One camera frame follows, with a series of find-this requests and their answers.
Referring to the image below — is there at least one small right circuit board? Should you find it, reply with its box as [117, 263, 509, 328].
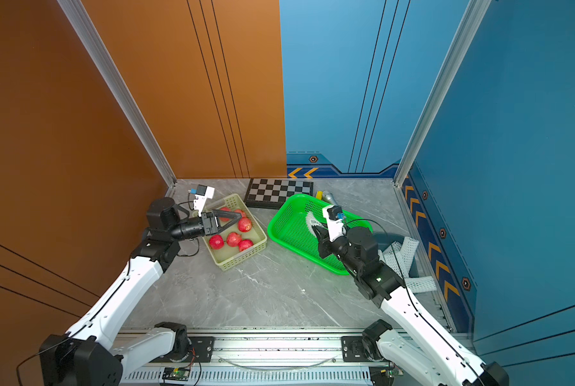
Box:
[369, 367, 404, 386]

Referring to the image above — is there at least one pale green plastic basket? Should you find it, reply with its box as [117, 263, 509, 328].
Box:
[202, 194, 268, 271]

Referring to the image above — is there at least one left aluminium corner post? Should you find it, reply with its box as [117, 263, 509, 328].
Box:
[58, 0, 177, 191]

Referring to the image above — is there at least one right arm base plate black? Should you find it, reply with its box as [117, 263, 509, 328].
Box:
[341, 319, 393, 363]

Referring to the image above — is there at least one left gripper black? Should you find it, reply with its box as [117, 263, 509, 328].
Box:
[169, 212, 241, 244]

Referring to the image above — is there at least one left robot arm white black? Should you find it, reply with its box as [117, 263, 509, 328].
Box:
[38, 197, 242, 385]

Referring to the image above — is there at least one black white checkerboard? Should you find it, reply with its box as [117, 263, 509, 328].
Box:
[243, 179, 314, 209]

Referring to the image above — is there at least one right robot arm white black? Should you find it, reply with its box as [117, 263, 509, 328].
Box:
[310, 222, 510, 385]

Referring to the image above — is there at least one aluminium corner post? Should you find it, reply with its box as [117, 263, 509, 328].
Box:
[394, 0, 491, 188]
[58, 0, 177, 191]

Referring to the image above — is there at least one bright green plastic basket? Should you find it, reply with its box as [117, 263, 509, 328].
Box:
[268, 194, 349, 276]

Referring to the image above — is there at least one green circuit board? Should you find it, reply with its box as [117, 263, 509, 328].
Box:
[160, 367, 191, 385]

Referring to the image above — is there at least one grey cylinder yellow tip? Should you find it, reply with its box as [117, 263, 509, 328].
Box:
[315, 191, 339, 206]

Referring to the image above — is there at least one bare red apple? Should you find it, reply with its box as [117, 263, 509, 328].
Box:
[208, 235, 225, 250]
[238, 239, 254, 252]
[226, 232, 242, 248]
[219, 207, 247, 224]
[238, 217, 253, 233]

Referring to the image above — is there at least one dark teal plastic tray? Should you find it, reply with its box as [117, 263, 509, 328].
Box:
[374, 233, 419, 278]

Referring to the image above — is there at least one right aluminium corner post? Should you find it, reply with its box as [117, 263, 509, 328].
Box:
[394, 0, 491, 188]

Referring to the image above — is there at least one white foam net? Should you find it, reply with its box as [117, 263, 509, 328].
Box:
[381, 242, 407, 278]
[405, 276, 438, 294]
[398, 236, 419, 275]

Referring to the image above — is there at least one aluminium front rail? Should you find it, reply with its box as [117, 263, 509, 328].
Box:
[72, 329, 484, 386]

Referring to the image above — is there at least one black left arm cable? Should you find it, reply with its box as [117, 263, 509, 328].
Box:
[16, 199, 202, 386]

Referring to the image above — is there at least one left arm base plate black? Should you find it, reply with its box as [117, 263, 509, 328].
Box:
[152, 322, 215, 363]

